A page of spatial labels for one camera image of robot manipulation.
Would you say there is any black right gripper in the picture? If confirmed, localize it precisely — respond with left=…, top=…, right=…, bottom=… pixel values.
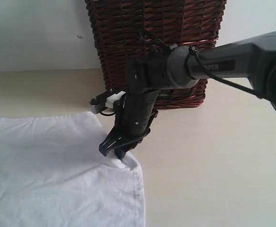
left=99, top=56, right=170, bottom=160

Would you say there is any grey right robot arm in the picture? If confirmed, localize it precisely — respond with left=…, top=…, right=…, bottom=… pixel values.
left=99, top=31, right=276, bottom=159

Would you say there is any dark brown wicker basket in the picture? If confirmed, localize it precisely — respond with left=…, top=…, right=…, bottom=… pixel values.
left=84, top=0, right=228, bottom=110

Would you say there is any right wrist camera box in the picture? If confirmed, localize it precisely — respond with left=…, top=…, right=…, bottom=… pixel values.
left=89, top=88, right=126, bottom=116

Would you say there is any white t-shirt red lettering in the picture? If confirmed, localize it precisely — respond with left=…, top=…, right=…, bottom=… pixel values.
left=0, top=112, right=145, bottom=227

